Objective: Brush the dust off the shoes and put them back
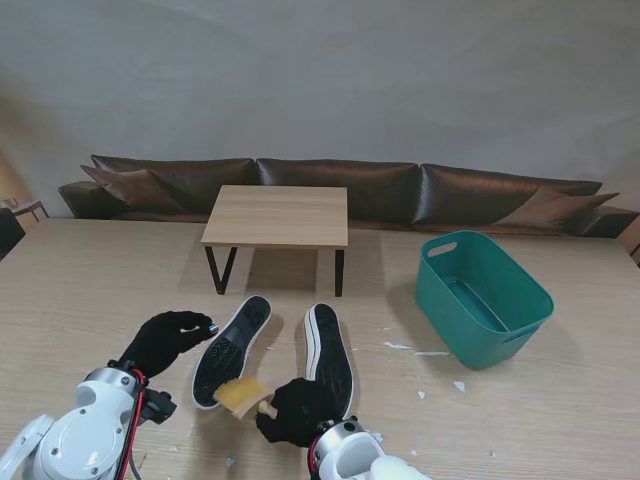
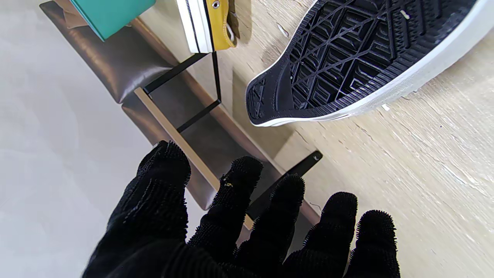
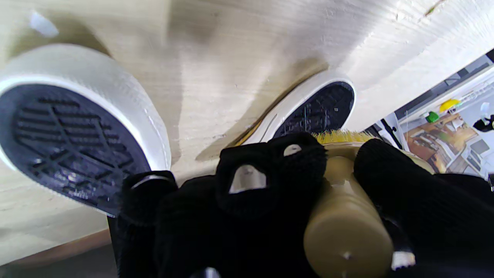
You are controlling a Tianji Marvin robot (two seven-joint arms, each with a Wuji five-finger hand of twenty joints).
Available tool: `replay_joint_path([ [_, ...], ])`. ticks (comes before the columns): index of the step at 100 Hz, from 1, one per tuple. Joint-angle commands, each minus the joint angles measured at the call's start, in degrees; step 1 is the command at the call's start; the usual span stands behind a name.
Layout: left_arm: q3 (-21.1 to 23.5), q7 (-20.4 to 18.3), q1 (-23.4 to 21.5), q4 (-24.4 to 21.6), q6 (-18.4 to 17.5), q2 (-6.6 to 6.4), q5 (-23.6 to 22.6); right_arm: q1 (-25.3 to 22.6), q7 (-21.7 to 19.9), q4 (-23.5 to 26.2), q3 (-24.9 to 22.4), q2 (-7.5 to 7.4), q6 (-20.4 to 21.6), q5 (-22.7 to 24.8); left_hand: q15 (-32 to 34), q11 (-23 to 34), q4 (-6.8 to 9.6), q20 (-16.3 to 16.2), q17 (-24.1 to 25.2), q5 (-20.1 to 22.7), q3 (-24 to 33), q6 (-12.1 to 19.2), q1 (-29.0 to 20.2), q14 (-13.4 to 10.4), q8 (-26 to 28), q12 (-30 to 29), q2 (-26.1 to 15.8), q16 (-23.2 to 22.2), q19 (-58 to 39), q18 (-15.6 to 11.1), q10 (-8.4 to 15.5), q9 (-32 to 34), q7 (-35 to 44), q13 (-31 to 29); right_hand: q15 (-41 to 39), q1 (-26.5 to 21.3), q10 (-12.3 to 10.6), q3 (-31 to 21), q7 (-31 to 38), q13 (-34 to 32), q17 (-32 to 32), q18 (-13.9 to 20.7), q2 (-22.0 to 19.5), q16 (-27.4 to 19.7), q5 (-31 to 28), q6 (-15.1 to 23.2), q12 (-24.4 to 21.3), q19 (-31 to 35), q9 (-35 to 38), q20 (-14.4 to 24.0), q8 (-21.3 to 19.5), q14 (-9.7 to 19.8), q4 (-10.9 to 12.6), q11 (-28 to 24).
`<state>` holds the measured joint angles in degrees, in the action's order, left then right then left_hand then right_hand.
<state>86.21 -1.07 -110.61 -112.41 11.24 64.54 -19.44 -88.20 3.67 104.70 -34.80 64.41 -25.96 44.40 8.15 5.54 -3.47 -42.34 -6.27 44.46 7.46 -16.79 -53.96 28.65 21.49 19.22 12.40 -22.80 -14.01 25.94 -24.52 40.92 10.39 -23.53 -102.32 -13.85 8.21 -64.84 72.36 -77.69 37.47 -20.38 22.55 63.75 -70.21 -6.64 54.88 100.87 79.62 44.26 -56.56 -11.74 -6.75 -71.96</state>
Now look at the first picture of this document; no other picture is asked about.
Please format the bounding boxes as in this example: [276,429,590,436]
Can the light wooden furniture edge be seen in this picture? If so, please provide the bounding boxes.
[617,214,640,266]

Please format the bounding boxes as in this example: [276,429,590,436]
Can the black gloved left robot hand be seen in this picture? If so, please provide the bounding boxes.
[117,310,220,379]

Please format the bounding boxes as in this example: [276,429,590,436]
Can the dark chair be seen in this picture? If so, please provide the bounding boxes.
[0,207,26,261]

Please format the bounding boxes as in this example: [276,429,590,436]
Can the red black left arm cable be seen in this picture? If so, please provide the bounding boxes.
[117,368,150,480]

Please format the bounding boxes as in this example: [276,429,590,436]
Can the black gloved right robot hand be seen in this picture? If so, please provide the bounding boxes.
[254,377,352,449]

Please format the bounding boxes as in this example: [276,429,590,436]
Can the yellow canvas sneaker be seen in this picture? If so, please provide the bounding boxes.
[303,302,357,421]
[191,295,274,411]

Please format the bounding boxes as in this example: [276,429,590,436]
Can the wooden hand brush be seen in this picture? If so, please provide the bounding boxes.
[212,377,279,426]

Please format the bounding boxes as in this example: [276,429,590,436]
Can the light wooden side table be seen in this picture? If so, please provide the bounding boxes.
[0,197,51,221]

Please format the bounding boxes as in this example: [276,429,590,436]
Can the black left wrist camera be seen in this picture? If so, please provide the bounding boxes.
[144,389,179,422]

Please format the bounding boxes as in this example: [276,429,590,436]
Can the brown leather cushion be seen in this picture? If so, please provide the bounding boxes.
[80,163,184,211]
[494,185,620,229]

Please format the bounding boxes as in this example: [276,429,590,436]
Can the brown leather sofa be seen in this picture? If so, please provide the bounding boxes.
[58,153,640,239]

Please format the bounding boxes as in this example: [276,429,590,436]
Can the small wooden black-legged table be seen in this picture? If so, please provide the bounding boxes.
[199,184,350,299]

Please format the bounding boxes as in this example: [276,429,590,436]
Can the green plastic basin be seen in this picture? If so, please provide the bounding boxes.
[414,229,555,371]

